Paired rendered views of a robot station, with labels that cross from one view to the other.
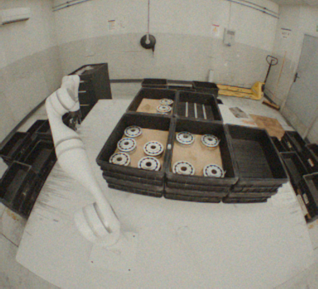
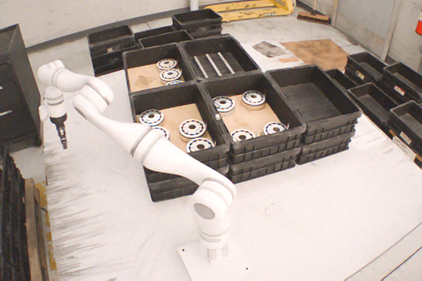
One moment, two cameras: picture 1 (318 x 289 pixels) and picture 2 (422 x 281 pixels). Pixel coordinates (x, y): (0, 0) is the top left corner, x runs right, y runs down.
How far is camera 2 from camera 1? 0.58 m
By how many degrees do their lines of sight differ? 20
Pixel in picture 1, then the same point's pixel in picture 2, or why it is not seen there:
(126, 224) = not seen: hidden behind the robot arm
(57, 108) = (100, 107)
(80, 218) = (208, 194)
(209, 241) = (306, 207)
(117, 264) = (230, 270)
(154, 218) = (233, 209)
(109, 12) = not seen: outside the picture
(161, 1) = not seen: outside the picture
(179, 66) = not seen: outside the picture
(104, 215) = (225, 181)
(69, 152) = (159, 142)
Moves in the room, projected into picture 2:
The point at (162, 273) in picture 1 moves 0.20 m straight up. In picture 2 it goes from (279, 259) to (291, 231)
